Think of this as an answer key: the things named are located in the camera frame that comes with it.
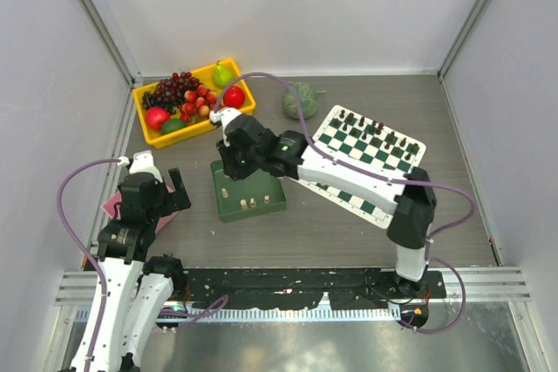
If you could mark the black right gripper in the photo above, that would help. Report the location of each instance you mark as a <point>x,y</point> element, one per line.
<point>232,167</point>

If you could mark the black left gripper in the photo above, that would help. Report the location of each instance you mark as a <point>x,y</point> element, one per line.
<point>178,199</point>

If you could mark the green plastic tray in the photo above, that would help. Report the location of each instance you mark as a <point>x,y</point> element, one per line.
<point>258,194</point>

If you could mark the green white chess board mat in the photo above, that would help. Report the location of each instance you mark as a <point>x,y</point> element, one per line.
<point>367,141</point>

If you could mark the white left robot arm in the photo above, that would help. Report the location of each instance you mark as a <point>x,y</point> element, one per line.
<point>131,287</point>

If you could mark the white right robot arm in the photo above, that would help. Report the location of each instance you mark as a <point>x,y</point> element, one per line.
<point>406,198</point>

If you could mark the red apple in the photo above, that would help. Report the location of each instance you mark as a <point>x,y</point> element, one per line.
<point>234,97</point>

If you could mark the red cherry cluster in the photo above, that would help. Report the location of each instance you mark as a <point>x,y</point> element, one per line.
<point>197,103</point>

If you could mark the green lime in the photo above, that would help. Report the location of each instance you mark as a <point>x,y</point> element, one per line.
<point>173,125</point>

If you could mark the green pear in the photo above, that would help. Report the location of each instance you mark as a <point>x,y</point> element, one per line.
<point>222,75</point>

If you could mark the green melon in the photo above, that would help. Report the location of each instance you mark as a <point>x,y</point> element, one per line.
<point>301,95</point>

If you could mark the red peach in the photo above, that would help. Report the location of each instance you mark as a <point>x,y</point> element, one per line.
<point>156,117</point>

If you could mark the yellow plastic fruit bin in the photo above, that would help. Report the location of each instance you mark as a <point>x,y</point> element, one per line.
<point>177,108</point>

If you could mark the dark red grape bunch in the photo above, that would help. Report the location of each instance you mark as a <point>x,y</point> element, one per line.
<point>176,85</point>

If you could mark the dark blue grape bunch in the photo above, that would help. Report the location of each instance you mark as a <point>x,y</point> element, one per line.
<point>154,99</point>

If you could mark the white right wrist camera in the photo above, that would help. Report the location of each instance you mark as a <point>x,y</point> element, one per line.
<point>234,126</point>

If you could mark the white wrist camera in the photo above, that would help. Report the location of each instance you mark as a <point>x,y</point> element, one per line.
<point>234,126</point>
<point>140,162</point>

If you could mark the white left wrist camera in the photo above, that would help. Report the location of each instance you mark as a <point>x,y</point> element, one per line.
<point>140,162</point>

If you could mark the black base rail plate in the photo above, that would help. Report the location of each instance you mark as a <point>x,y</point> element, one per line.
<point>300,288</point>

